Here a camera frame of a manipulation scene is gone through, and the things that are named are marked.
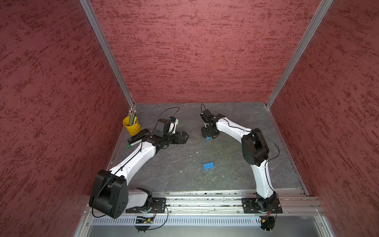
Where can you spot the right black connector mount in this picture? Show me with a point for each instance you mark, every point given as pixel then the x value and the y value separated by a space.
pixel 268 223

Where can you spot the green marker pen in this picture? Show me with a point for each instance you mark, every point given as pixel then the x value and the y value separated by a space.
pixel 133 144

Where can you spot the right corner aluminium post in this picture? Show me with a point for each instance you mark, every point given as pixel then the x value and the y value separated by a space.
pixel 301 47

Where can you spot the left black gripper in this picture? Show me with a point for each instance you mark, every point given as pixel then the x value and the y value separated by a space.
pixel 183 141

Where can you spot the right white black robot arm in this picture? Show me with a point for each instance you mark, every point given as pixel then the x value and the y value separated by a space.
pixel 255 152

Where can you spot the left corner aluminium post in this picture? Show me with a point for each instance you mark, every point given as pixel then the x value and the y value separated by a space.
pixel 91 16

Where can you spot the corner aluminium post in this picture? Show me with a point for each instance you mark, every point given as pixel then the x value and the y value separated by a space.
pixel 91 16
pixel 301 47

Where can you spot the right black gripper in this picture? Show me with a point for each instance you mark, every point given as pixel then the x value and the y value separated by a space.
pixel 206 134

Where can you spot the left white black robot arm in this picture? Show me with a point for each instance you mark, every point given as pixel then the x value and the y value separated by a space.
pixel 110 193

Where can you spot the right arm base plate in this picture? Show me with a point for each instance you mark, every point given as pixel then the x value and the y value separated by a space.
pixel 249 206

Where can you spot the left controller board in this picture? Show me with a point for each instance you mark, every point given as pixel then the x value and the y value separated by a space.
pixel 144 220

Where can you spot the aluminium front rail frame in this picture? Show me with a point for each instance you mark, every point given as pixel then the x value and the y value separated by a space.
pixel 216 214

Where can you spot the yellow pencil cup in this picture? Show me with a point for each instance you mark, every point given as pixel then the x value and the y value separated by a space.
pixel 133 128

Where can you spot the pencils in cup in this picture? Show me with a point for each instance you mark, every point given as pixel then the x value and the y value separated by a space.
pixel 132 115

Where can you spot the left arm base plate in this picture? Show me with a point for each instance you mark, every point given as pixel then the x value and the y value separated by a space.
pixel 155 205

